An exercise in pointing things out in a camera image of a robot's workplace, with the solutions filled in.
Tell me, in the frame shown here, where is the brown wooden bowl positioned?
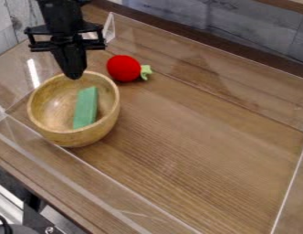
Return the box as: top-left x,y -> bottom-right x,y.
27,71 -> 122,147

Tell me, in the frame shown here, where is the green rectangular block stick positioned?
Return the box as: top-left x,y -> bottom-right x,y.
74,87 -> 98,129

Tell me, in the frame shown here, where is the black stand under table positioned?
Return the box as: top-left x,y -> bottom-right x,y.
0,200 -> 66,234

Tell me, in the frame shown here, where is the clear acrylic corner bracket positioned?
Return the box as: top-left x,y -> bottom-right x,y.
82,12 -> 116,44

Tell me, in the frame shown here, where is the clear acrylic tray wall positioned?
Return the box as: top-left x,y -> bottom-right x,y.
0,106 -> 203,234

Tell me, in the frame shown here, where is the red plush radish toy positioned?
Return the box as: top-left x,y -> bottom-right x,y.
107,55 -> 152,82

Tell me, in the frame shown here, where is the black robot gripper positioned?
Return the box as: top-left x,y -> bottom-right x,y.
25,0 -> 107,80

